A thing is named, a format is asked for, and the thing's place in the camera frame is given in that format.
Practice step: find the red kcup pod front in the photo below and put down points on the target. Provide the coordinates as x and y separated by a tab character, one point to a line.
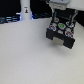
69	34

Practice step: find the green white kcup pod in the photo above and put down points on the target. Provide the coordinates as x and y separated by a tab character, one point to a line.
62	26

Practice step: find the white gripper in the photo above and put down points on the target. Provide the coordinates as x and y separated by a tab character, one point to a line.
58	4

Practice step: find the black kcup holder drawer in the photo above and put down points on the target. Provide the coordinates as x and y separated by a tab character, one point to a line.
58	36

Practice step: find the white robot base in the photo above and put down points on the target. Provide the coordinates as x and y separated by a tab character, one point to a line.
26	13

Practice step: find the red kcup pod left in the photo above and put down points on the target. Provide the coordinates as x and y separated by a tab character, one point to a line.
52	28

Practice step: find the blue white kcup pod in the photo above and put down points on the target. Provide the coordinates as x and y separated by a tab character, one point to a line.
70	25

